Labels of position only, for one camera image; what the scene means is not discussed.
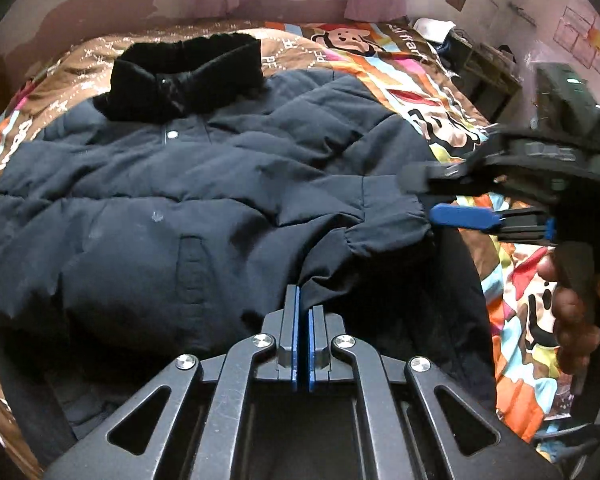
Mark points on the colourful printed blanket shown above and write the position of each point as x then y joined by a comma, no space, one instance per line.
430,75

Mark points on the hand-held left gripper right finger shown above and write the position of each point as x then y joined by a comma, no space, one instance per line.
310,350

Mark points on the wall drawing papers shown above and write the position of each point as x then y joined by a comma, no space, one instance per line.
585,40

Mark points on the dark side table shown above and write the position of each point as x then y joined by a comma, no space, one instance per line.
485,75

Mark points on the person's right hand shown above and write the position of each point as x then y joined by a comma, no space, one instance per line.
572,320

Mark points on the navy puffer jacket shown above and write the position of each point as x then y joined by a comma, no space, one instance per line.
205,185

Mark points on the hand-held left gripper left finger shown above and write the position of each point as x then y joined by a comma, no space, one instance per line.
292,335

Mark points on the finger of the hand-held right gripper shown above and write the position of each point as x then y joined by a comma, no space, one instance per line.
445,175
460,216

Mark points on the white cloth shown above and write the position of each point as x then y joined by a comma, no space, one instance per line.
432,27

